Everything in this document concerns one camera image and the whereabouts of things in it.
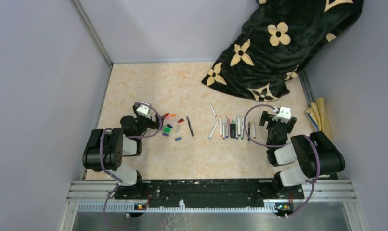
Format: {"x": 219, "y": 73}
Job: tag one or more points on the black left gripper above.
{"x": 152, "y": 120}

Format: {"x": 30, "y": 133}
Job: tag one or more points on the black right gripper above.
{"x": 267, "y": 117}

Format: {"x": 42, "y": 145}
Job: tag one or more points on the green cap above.
{"x": 167, "y": 129}

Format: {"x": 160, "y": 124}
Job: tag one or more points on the red tip white pen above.
{"x": 253, "y": 130}

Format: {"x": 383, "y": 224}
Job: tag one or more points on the thin black pen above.
{"x": 248, "y": 130}

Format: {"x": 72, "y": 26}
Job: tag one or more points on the purple white pen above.
{"x": 237, "y": 120}

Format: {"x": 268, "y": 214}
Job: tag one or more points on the green black marker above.
{"x": 233, "y": 129}

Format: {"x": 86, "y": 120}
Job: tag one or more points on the dark purple gel pen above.
{"x": 190, "y": 126}

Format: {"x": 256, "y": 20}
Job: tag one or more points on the teal cap white marker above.
{"x": 213, "y": 130}

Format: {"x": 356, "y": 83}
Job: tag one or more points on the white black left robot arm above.
{"x": 106, "y": 148}

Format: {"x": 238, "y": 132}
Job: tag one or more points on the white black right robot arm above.
{"x": 312, "y": 156}

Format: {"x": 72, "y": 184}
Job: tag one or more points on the yellow blue folded cloth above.
{"x": 318, "y": 117}

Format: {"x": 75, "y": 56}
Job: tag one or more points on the black cream flower blanket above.
{"x": 276, "y": 43}

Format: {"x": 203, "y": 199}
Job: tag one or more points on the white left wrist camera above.
{"x": 144, "y": 110}

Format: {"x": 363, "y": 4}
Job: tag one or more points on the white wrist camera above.
{"x": 144, "y": 110}
{"x": 283, "y": 114}

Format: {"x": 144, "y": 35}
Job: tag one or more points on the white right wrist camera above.
{"x": 283, "y": 114}

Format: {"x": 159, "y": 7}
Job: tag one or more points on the aluminium rail frame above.
{"x": 328, "y": 205}

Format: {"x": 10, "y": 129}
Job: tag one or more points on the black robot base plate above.
{"x": 208, "y": 193}

